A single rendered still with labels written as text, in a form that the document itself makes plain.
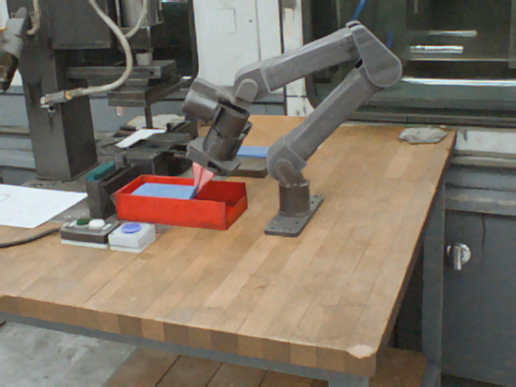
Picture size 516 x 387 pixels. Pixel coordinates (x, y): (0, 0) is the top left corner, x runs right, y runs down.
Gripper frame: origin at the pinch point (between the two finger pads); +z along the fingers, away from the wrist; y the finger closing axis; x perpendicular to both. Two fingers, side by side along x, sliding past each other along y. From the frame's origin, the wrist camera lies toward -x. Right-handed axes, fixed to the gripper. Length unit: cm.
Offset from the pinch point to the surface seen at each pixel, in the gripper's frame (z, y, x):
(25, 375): 132, 37, -46
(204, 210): 0.1, -4.4, 5.9
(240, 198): -0.3, -8.0, -5.3
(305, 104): 1, -1, -76
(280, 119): 0, 0, -54
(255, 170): 1.9, -5.0, -24.5
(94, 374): 120, 16, -54
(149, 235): 5.9, 1.1, 15.0
